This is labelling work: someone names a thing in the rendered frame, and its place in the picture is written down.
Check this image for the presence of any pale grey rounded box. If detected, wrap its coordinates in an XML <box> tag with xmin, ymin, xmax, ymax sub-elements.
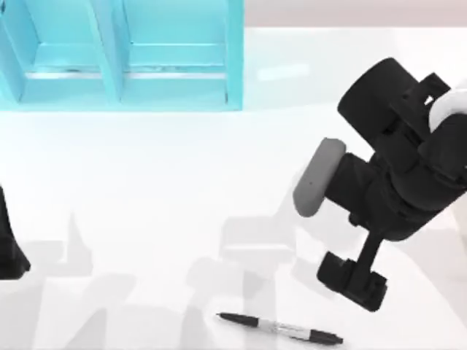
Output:
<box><xmin>293</xmin><ymin>137</ymin><xmax>347</xmax><ymax>219</ymax></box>

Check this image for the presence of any light blue rack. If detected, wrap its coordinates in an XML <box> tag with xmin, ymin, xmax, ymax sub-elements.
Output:
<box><xmin>0</xmin><ymin>0</ymin><xmax>244</xmax><ymax>113</ymax></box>

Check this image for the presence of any black and grey marker pen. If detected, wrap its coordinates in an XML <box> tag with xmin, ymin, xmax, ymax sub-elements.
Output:
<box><xmin>215</xmin><ymin>312</ymin><xmax>344</xmax><ymax>346</ymax></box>

